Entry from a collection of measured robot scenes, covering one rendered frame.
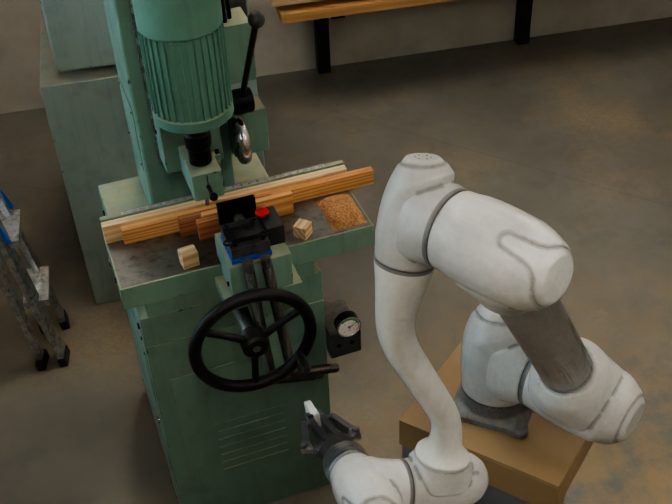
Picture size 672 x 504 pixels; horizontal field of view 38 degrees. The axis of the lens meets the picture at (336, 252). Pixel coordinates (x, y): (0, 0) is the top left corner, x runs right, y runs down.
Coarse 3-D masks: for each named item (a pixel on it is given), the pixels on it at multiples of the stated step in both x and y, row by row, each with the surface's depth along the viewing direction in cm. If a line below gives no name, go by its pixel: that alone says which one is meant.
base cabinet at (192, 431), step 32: (320, 320) 243; (160, 352) 231; (224, 352) 239; (320, 352) 250; (160, 384) 237; (192, 384) 241; (288, 384) 253; (320, 384) 257; (160, 416) 247; (192, 416) 248; (224, 416) 252; (256, 416) 256; (288, 416) 260; (192, 448) 255; (224, 448) 259; (256, 448) 263; (288, 448) 268; (192, 480) 262; (224, 480) 266; (256, 480) 272; (288, 480) 277; (320, 480) 282
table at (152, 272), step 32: (288, 224) 232; (320, 224) 232; (128, 256) 225; (160, 256) 225; (320, 256) 231; (128, 288) 217; (160, 288) 220; (192, 288) 223; (224, 288) 220; (288, 288) 220
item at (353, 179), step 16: (336, 176) 240; (352, 176) 240; (368, 176) 242; (272, 192) 236; (304, 192) 238; (320, 192) 240; (336, 192) 241; (208, 208) 232; (144, 224) 228; (160, 224) 229; (176, 224) 230; (128, 240) 228
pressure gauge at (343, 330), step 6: (342, 312) 239; (348, 312) 239; (354, 312) 240; (336, 318) 239; (342, 318) 238; (348, 318) 237; (354, 318) 238; (336, 324) 239; (342, 324) 238; (348, 324) 239; (354, 324) 239; (360, 324) 240; (342, 330) 239; (348, 330) 240; (354, 330) 241; (342, 336) 240; (348, 336) 241
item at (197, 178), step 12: (180, 156) 229; (192, 168) 222; (204, 168) 222; (216, 168) 222; (192, 180) 220; (204, 180) 221; (216, 180) 222; (192, 192) 224; (204, 192) 223; (216, 192) 224
